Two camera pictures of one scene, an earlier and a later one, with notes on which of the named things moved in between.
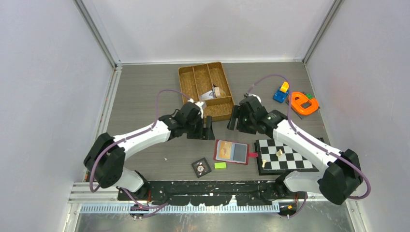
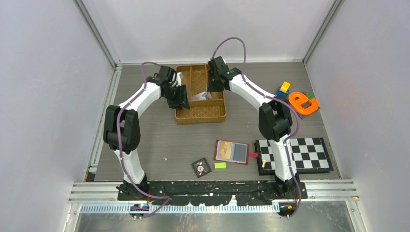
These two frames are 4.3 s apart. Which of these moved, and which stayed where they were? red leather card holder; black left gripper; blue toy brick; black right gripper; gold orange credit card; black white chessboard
Moved: black left gripper; black right gripper
Stayed: red leather card holder; blue toy brick; gold orange credit card; black white chessboard
